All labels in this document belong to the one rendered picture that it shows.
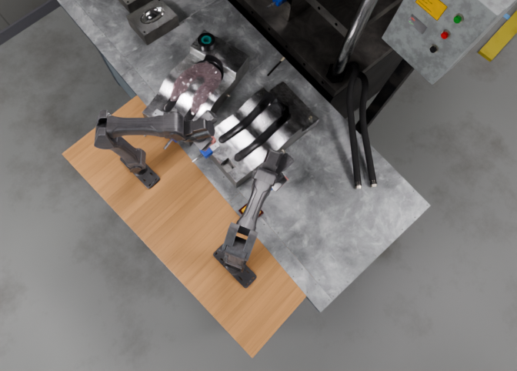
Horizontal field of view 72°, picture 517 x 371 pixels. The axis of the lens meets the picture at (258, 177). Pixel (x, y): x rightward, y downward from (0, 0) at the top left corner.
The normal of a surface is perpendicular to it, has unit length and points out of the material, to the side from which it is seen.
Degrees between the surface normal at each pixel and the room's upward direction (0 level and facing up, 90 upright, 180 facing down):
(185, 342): 0
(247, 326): 0
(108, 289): 0
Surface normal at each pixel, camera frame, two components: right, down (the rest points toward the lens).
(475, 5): -0.76, 0.61
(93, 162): 0.06, -0.30
